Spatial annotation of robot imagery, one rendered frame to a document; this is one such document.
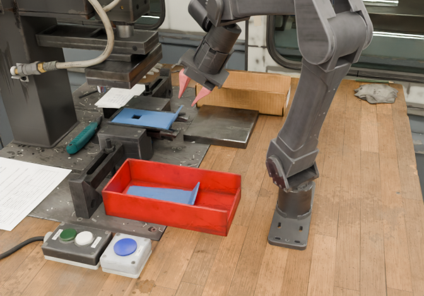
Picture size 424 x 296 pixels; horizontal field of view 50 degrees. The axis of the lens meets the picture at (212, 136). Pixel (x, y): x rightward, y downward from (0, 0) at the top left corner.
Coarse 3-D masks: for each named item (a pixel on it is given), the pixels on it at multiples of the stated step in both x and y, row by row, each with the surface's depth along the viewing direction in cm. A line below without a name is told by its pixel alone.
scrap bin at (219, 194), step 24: (120, 168) 93; (144, 168) 96; (168, 168) 94; (192, 168) 93; (120, 192) 94; (216, 192) 94; (240, 192) 92; (120, 216) 89; (144, 216) 87; (168, 216) 85; (192, 216) 83; (216, 216) 82
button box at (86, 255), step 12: (60, 228) 82; (84, 228) 82; (96, 228) 82; (36, 240) 83; (48, 240) 80; (60, 240) 79; (72, 240) 79; (96, 240) 79; (108, 240) 80; (12, 252) 81; (48, 252) 79; (60, 252) 78; (72, 252) 77; (84, 252) 77; (96, 252) 77; (72, 264) 79; (84, 264) 78; (96, 264) 77
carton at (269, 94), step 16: (240, 80) 133; (256, 80) 132; (272, 80) 130; (288, 80) 129; (208, 96) 126; (224, 96) 124; (240, 96) 123; (256, 96) 122; (272, 96) 120; (288, 96) 129; (272, 112) 123
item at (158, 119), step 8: (120, 112) 108; (128, 112) 108; (136, 112) 108; (144, 112) 108; (152, 112) 108; (160, 112) 108; (176, 112) 102; (112, 120) 105; (120, 120) 105; (128, 120) 105; (136, 120) 105; (144, 120) 104; (152, 120) 104; (160, 120) 104; (168, 120) 104; (168, 128) 102
